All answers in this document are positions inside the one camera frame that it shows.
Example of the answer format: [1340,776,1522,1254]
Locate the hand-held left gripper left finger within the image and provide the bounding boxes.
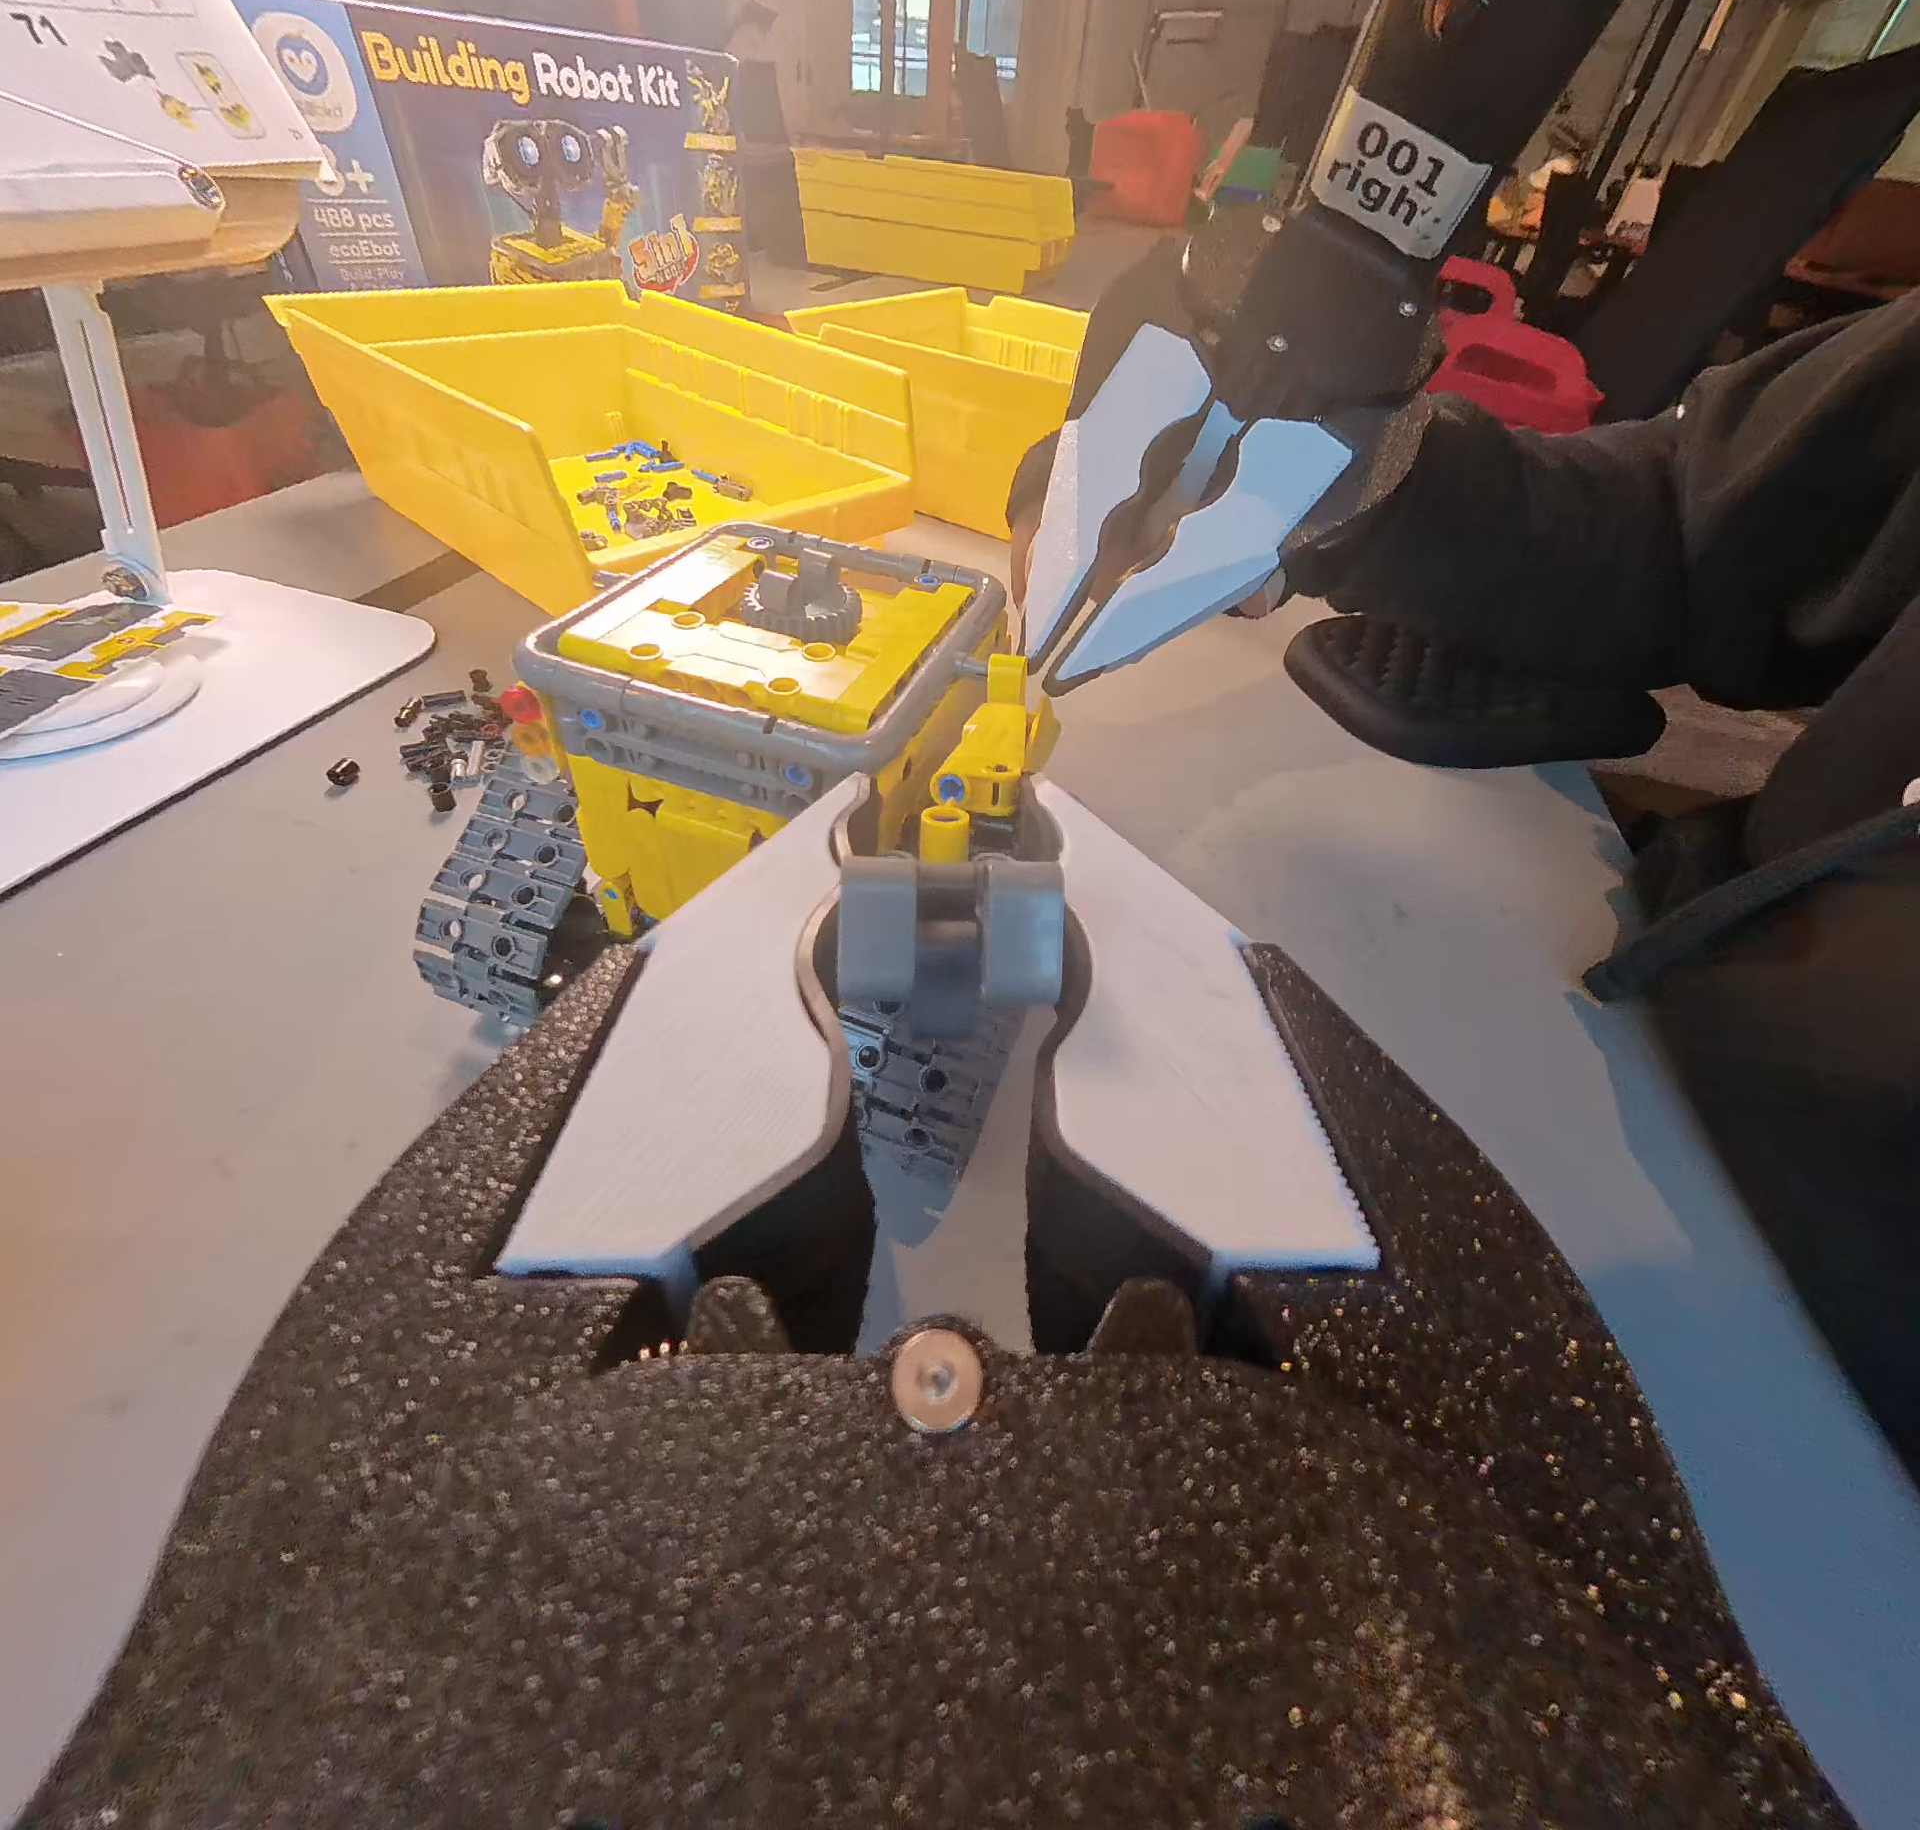
[496,777,875,1277]

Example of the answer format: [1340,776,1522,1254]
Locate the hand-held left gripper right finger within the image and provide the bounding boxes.
[1029,777,1383,1275]

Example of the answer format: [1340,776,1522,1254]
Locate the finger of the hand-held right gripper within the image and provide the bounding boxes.
[1018,322,1218,653]
[1040,417,1359,698]

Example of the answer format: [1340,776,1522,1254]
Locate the grey yellow toy brick assembly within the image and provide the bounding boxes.
[835,853,1069,1008]

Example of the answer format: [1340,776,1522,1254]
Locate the yellow toy brick cylinder assembly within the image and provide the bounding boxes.
[928,650,1058,864]

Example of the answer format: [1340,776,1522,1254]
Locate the tracked toy brick vehicle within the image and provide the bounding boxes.
[412,523,1082,1186]

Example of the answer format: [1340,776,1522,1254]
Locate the assorted small toy brick parts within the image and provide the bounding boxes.
[577,434,753,542]

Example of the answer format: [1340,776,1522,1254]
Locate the yellow plastic parts bin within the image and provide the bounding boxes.
[268,277,917,617]
[786,284,1089,542]

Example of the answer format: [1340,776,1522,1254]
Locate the toy brick instruction booklet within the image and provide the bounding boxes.
[0,0,324,212]

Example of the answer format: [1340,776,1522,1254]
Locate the grey desk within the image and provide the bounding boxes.
[0,405,1920,1830]

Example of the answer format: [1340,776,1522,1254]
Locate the red plastic canister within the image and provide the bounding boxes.
[1425,254,1605,436]

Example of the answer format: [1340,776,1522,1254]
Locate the red box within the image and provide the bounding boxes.
[1087,112,1202,227]

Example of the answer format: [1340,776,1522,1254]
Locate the stack of yellow bins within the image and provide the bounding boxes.
[793,147,1081,294]

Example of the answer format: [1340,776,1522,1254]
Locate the black chair armrest pad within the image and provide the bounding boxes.
[1286,614,1667,768]

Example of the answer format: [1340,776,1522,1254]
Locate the black angled board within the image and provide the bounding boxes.
[1581,50,1920,421]

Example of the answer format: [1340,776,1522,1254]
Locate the pile of black red pins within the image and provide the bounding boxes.
[393,667,518,811]

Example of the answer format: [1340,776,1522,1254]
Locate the dark framed window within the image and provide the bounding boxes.
[846,0,1029,98]

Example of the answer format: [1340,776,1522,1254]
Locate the white stand base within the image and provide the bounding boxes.
[0,283,437,898]

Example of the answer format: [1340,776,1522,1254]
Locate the blue toy set box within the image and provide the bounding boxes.
[225,0,753,317]

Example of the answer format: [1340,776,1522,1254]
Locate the yellow grey sticker sheet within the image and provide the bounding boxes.
[0,592,218,744]

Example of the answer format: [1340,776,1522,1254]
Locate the black drawstring cord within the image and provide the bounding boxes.
[1581,808,1920,1005]

